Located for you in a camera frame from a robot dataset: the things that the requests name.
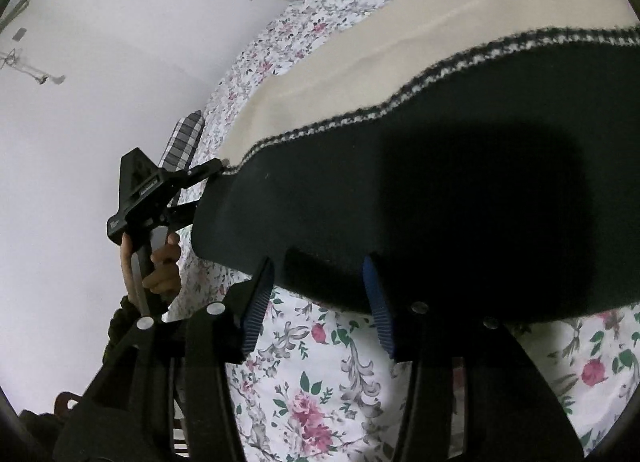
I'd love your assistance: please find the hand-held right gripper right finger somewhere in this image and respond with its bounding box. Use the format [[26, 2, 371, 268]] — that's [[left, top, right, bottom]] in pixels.
[[362, 253, 587, 462]]

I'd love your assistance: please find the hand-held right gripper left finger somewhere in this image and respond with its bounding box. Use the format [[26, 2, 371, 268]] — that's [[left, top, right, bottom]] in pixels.
[[52, 256, 276, 462]]

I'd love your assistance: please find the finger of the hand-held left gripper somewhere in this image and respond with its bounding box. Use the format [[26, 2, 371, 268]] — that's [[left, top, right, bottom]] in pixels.
[[164, 158, 225, 194], [161, 199, 204, 232]]

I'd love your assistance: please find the green black beige knit sweater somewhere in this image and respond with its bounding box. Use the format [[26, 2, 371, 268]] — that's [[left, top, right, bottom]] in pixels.
[[192, 0, 640, 327]]

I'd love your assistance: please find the person's left hand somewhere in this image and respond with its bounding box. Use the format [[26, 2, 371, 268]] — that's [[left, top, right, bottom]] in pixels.
[[120, 233, 182, 309]]

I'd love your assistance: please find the plaid pillow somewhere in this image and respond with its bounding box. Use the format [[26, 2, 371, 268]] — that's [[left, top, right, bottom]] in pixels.
[[159, 111, 205, 208]]

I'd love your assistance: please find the floral bed sheet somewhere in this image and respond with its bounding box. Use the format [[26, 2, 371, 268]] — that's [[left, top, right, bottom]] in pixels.
[[167, 0, 640, 462]]

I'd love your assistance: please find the metal wire wall rack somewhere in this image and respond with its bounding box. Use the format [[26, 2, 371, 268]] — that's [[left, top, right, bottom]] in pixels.
[[0, 48, 67, 88]]

